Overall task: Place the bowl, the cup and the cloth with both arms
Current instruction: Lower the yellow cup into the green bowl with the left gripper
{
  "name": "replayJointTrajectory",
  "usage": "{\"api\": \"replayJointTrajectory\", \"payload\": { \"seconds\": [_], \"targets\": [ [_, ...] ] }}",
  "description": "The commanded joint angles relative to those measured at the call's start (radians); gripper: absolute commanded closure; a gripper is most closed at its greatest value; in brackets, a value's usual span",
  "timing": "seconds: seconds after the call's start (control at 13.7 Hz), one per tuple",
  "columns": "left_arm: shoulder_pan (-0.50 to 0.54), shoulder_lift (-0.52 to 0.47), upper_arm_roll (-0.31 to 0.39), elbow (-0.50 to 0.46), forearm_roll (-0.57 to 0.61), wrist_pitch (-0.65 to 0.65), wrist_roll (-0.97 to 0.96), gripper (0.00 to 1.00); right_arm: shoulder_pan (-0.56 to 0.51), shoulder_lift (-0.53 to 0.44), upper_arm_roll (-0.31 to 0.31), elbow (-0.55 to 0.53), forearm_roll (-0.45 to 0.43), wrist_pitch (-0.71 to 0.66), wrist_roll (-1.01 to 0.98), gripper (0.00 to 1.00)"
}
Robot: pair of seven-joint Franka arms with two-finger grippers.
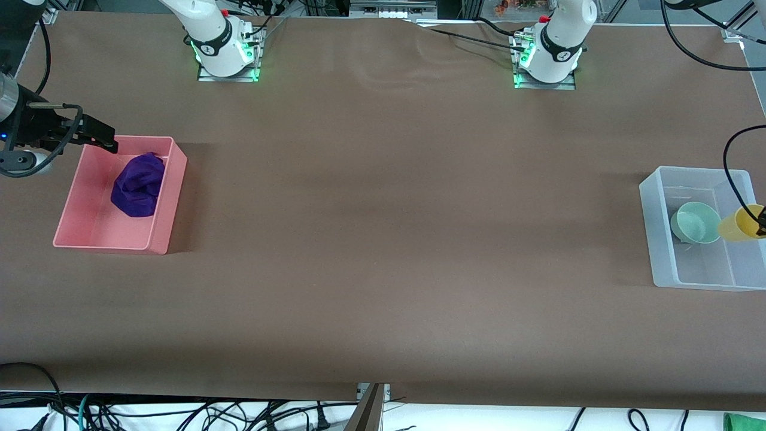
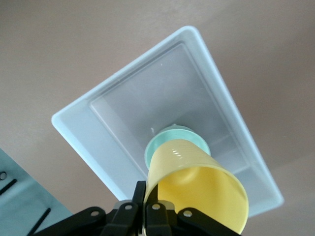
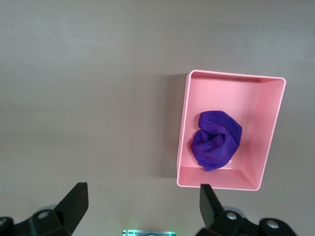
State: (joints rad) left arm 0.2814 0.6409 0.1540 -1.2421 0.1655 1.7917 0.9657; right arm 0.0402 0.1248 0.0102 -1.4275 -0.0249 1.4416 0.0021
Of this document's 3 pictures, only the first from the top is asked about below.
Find yellow plastic cup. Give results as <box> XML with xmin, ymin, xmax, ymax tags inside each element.
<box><xmin>718</xmin><ymin>204</ymin><xmax>766</xmax><ymax>242</ymax></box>

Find purple cloth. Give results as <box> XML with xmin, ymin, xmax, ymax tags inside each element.
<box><xmin>111</xmin><ymin>152</ymin><xmax>166</xmax><ymax>218</ymax></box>

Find mint green bowl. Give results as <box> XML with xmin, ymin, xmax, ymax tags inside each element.
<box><xmin>670</xmin><ymin>201</ymin><xmax>723</xmax><ymax>245</ymax></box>

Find pink plastic bin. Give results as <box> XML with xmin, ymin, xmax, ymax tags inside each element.
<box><xmin>53</xmin><ymin>136</ymin><xmax>188</xmax><ymax>256</ymax></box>

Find translucent plastic bin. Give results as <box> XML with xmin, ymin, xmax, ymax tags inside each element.
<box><xmin>639</xmin><ymin>166</ymin><xmax>766</xmax><ymax>292</ymax></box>

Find green fabric piece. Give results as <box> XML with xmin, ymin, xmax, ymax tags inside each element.
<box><xmin>723</xmin><ymin>412</ymin><xmax>766</xmax><ymax>431</ymax></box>

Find brown table cover sheet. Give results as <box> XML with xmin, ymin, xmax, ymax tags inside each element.
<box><xmin>0</xmin><ymin>12</ymin><xmax>766</xmax><ymax>414</ymax></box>

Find grey metal box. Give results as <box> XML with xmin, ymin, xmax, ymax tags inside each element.
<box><xmin>349</xmin><ymin>0</ymin><xmax>439</xmax><ymax>19</ymax></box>

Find orange red small objects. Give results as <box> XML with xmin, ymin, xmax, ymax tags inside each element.
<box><xmin>494</xmin><ymin>0</ymin><xmax>539</xmax><ymax>16</ymax></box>

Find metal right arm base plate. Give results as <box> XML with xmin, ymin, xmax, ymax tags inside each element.
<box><xmin>197</xmin><ymin>24</ymin><xmax>265</xmax><ymax>83</ymax></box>

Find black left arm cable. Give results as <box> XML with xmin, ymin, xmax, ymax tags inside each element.
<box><xmin>660</xmin><ymin>0</ymin><xmax>766</xmax><ymax>71</ymax></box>

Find thick black looped cable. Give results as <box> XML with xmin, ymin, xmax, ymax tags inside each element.
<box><xmin>0</xmin><ymin>362</ymin><xmax>66</xmax><ymax>431</ymax></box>

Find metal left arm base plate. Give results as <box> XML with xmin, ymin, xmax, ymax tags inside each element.
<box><xmin>509</xmin><ymin>33</ymin><xmax>578</xmax><ymax>90</ymax></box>

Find black cable on table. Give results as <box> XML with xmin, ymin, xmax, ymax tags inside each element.
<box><xmin>413</xmin><ymin>23</ymin><xmax>516</xmax><ymax>51</ymax></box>
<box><xmin>476</xmin><ymin>17</ymin><xmax>516</xmax><ymax>38</ymax></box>

